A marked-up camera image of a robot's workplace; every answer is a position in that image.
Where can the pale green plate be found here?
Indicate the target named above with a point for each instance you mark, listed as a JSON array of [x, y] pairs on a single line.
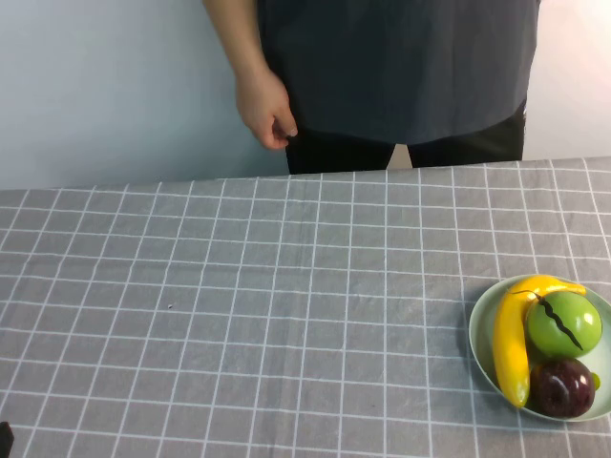
[[482, 329]]

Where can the person's right hand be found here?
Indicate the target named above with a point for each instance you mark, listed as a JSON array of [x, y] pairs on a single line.
[[262, 105]]

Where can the grey white-checked tablecloth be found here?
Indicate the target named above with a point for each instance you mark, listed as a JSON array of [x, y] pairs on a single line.
[[238, 310]]

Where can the person's right forearm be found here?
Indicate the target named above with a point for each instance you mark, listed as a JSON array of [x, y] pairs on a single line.
[[234, 33]]

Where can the dark purple round fruit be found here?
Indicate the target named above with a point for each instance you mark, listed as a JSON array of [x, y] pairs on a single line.
[[563, 389]]

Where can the small green fruit piece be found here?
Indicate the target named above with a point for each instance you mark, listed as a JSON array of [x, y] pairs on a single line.
[[596, 380]]

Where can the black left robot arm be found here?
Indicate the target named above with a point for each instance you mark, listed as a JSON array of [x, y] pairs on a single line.
[[5, 441]]

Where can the black trousers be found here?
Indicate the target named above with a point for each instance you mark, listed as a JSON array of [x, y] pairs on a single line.
[[343, 155]]

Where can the person in dark shirt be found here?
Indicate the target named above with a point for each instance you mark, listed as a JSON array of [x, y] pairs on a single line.
[[406, 62]]

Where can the green apple with black stem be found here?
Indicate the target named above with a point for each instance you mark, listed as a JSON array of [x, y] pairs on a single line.
[[556, 329]]

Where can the yellow plastic banana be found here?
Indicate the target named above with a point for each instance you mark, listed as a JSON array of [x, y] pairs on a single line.
[[511, 343]]

